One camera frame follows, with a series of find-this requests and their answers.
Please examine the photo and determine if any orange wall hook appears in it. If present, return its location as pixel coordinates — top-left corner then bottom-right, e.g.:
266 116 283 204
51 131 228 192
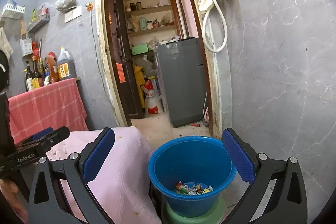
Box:
85 2 93 11

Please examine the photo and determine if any black wok pan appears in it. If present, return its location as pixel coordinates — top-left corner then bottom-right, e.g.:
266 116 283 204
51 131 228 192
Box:
0 50 9 92

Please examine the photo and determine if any orange sauce bottle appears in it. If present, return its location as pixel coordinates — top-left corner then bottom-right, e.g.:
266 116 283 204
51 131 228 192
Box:
46 52 59 83

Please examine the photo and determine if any trash pile in bucket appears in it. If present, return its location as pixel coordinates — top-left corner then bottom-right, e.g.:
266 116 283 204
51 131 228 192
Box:
175 181 214 196

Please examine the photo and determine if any grey washing machine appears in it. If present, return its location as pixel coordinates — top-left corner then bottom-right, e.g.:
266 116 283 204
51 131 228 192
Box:
155 37 206 127

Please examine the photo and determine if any person's left hand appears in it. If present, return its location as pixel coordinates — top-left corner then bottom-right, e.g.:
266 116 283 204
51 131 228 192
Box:
1 179 27 223

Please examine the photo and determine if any blue plastic bucket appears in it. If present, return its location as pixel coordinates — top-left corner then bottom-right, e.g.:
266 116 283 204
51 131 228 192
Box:
148 136 236 209

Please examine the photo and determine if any dark wooden door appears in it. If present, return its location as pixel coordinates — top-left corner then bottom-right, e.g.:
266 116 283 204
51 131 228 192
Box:
108 0 144 120

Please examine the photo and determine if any white wall basket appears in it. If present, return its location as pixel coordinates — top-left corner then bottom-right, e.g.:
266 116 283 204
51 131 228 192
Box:
1 3 25 19

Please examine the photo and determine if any red white rice sack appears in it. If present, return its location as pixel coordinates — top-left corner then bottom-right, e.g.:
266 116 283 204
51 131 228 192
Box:
141 79 164 115

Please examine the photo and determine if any large soy sauce jug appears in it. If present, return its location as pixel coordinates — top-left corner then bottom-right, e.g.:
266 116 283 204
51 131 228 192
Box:
57 47 76 81

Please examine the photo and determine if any dark sauce bottle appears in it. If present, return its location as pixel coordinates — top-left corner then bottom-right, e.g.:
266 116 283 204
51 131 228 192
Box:
32 55 43 89

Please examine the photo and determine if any red checked counter cloth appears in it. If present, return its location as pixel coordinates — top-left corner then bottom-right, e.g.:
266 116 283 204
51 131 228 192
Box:
9 79 88 143

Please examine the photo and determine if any hanging plastic bag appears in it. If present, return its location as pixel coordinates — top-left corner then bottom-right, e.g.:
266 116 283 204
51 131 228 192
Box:
54 0 77 13

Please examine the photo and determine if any pink floral table cloth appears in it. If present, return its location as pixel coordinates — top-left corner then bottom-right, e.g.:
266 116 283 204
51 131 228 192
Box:
46 127 161 223

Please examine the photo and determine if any hanging white rag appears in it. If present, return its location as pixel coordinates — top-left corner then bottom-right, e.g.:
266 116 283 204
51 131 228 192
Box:
0 27 14 60

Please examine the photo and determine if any grey wall shelf basket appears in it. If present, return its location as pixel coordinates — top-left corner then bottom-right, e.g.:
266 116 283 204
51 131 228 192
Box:
27 13 50 34

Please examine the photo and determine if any green storage box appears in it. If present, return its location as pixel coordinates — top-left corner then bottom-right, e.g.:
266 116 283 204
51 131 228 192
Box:
131 44 149 56

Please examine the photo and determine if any white wall socket panel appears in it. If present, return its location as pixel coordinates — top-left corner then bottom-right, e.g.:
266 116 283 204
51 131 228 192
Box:
64 6 82 23

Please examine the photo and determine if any green stool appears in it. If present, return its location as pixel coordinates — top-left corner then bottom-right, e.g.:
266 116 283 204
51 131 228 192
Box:
161 196 226 224

